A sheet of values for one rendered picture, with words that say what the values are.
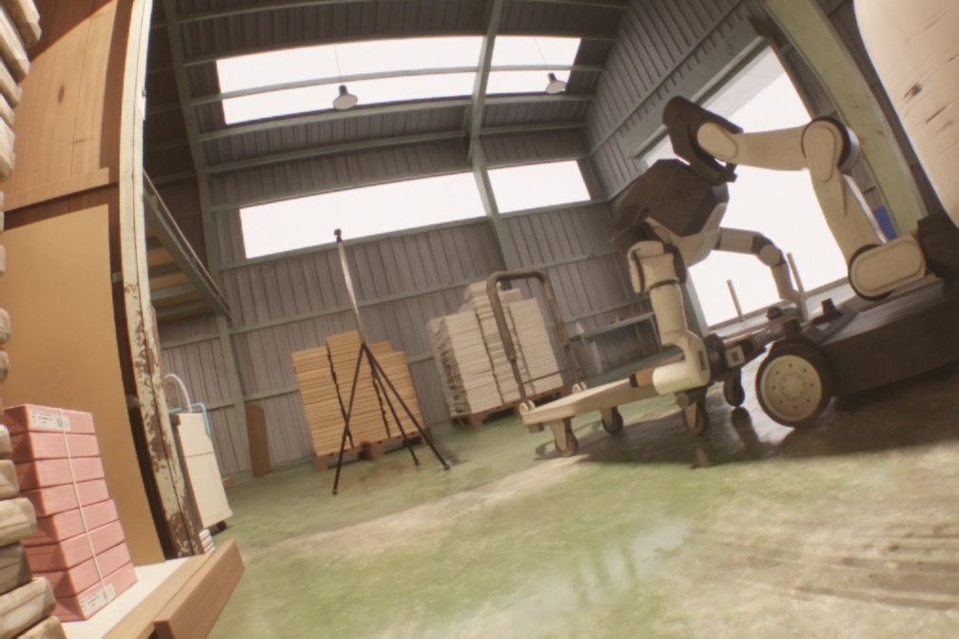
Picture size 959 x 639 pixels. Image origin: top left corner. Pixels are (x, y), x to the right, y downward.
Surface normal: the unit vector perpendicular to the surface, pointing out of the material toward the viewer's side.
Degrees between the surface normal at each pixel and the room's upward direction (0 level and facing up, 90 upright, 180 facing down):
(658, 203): 91
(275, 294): 90
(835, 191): 113
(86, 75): 90
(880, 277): 90
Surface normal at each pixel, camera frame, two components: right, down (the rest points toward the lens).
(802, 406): -0.81, 0.11
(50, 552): 0.29, -0.29
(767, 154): -0.50, 0.07
